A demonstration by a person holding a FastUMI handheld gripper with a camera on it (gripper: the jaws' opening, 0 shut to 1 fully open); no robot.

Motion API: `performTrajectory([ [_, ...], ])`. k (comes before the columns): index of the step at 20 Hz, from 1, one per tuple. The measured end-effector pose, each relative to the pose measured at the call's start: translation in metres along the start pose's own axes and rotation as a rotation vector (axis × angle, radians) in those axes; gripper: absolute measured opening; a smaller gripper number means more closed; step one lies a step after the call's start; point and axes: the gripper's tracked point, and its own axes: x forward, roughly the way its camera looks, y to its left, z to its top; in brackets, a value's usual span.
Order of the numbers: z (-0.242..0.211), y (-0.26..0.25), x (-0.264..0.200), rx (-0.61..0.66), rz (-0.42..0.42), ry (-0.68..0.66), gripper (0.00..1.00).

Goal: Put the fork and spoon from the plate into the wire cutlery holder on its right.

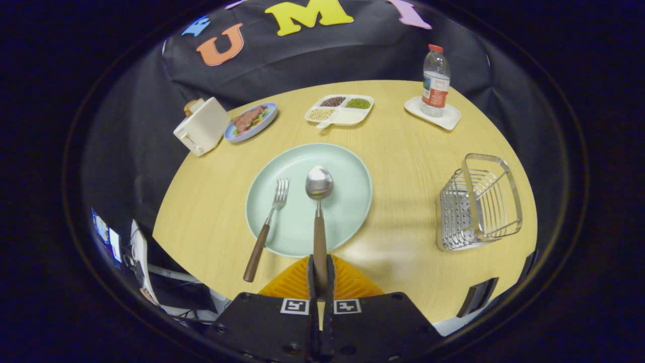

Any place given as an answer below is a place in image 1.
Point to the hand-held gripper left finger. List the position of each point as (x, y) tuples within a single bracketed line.
[(313, 322)]

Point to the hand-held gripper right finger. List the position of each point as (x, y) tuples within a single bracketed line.
[(328, 322)]

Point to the light green plate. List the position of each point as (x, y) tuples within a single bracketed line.
[(347, 191)]

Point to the black table clamp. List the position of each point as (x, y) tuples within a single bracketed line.
[(528, 263), (476, 297)]

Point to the white flat panel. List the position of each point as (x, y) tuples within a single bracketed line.
[(141, 257)]

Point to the small blue plate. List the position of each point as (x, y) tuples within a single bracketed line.
[(262, 126)]

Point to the white divided dish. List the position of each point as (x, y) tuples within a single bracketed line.
[(350, 117)]

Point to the pile of pale beans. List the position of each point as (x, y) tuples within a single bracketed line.
[(320, 114)]

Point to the meat and salad serving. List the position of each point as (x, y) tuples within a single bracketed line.
[(247, 120)]

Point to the pile of green beans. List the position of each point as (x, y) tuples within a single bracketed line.
[(358, 103)]

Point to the pile of dark beans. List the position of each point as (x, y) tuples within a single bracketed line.
[(332, 101)]

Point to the white toaster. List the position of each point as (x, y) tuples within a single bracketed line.
[(204, 128)]

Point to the lit computer screen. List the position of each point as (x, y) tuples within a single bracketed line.
[(103, 232)]

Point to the white square coaster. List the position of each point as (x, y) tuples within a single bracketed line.
[(448, 120)]

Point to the toast slice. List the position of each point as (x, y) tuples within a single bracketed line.
[(191, 107)]

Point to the clear water bottle red cap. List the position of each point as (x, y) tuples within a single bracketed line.
[(435, 85)]

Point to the black backdrop cloth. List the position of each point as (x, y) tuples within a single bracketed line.
[(302, 55)]

